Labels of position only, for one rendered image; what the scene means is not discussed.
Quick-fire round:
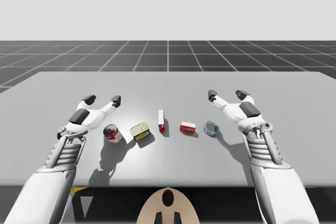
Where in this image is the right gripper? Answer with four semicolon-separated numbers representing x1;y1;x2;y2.
208;89;264;129

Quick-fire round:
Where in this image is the tan robot part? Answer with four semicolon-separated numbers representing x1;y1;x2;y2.
135;187;201;224

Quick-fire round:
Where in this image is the blue flat can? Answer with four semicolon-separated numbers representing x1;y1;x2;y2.
203;121;220;137

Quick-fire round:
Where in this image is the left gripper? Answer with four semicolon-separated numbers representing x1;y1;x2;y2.
64;94;122;132

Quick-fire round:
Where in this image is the red and white carton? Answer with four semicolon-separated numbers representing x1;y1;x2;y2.
157;109;165;133

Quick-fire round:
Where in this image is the red and white can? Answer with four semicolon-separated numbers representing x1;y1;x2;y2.
102;124;123;144

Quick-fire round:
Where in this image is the green and blue rectangular can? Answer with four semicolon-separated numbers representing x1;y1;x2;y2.
130;121;151;142

